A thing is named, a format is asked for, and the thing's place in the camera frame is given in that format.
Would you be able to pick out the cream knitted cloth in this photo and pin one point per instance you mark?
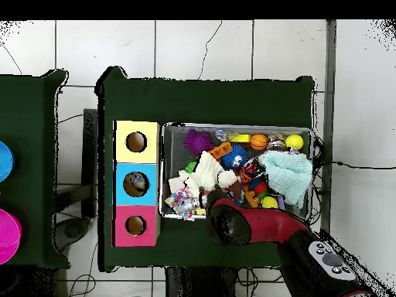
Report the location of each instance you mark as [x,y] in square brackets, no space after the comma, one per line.
[204,173]

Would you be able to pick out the crushed clear plastic cup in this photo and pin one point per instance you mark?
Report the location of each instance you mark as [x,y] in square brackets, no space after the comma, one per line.
[136,178]

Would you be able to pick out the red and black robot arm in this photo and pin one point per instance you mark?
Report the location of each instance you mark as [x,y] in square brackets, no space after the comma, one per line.
[266,222]

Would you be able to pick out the wooden box with three holes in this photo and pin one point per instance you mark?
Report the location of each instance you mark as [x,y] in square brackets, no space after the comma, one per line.
[120,198]

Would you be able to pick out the purple spiky toy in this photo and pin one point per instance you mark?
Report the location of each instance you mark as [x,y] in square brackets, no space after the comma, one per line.
[196,141]

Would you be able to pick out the large blue spiky ball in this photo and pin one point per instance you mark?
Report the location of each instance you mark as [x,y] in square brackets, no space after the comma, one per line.
[227,154]

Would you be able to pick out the crumpled clear plastic wrapper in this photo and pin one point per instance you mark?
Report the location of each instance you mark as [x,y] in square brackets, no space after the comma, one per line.
[225,135]

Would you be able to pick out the dark green table cloth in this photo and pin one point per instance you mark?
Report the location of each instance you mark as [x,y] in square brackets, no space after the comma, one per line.
[31,108]
[201,102]

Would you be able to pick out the orange toy basketball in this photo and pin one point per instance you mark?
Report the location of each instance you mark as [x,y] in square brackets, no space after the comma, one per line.
[259,141]

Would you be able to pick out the yellow foam ball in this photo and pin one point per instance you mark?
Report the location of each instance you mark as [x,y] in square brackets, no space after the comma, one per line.
[294,142]
[269,202]

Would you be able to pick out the light blue knitted cloth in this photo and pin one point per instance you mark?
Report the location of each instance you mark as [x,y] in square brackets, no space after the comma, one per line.
[290,173]

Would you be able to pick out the blue round container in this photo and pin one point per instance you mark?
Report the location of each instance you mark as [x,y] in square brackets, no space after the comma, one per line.
[5,161]

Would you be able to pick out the magenta round container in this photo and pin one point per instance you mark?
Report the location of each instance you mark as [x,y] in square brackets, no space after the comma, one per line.
[8,235]

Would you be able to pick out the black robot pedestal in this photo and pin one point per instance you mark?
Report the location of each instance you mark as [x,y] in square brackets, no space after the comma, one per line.
[201,284]

